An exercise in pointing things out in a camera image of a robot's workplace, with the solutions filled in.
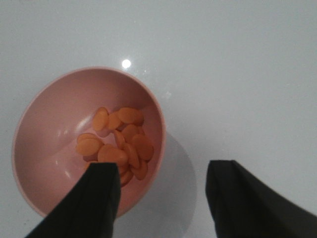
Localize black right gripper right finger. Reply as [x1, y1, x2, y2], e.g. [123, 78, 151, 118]
[206, 160, 317, 238]

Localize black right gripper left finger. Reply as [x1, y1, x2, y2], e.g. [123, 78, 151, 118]
[28, 163, 121, 238]

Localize pink bowl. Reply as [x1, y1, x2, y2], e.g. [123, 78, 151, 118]
[12, 66, 166, 217]

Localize orange ham slices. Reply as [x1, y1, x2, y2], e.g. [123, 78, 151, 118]
[75, 107, 154, 186]

